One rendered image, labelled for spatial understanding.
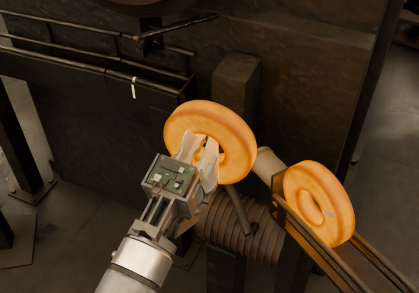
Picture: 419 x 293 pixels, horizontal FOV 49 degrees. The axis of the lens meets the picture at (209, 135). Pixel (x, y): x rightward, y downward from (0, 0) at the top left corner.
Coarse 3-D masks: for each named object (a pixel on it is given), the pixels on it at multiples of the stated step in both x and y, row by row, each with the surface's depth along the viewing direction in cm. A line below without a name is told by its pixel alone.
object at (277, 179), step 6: (276, 174) 84; (282, 174) 85; (276, 180) 85; (282, 180) 86; (276, 186) 86; (282, 186) 87; (276, 192) 87; (282, 192) 88; (270, 198) 88; (282, 198) 89; (270, 204) 89; (270, 210) 90; (276, 210) 90
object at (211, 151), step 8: (208, 136) 72; (208, 144) 67; (216, 144) 71; (208, 152) 68; (216, 152) 71; (200, 160) 70; (208, 160) 69; (200, 168) 67; (208, 168) 69; (208, 176) 69
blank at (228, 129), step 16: (176, 112) 71; (192, 112) 69; (208, 112) 69; (224, 112) 69; (176, 128) 73; (192, 128) 72; (208, 128) 70; (224, 128) 69; (240, 128) 69; (176, 144) 76; (224, 144) 71; (240, 144) 69; (256, 144) 72; (224, 160) 73; (240, 160) 72; (224, 176) 76; (240, 176) 74
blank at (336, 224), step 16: (304, 160) 82; (288, 176) 83; (304, 176) 78; (320, 176) 75; (288, 192) 85; (304, 192) 83; (320, 192) 75; (336, 192) 74; (304, 208) 84; (320, 208) 77; (336, 208) 73; (352, 208) 74; (320, 224) 79; (336, 224) 75; (352, 224) 75; (336, 240) 76
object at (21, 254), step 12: (0, 216) 146; (24, 216) 163; (36, 216) 163; (0, 228) 145; (12, 228) 159; (24, 228) 159; (0, 240) 149; (12, 240) 156; (24, 240) 156; (0, 252) 152; (12, 252) 152; (24, 252) 152; (0, 264) 149; (12, 264) 149; (24, 264) 149
